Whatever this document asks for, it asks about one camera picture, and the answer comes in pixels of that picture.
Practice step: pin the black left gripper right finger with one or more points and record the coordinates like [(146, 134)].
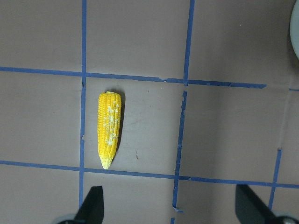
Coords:
[(249, 208)]

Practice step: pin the yellow corn cob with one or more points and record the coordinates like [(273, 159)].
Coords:
[(108, 126)]

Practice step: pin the pale green pot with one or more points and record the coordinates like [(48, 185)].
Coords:
[(294, 28)]

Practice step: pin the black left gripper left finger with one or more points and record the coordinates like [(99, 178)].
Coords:
[(92, 208)]

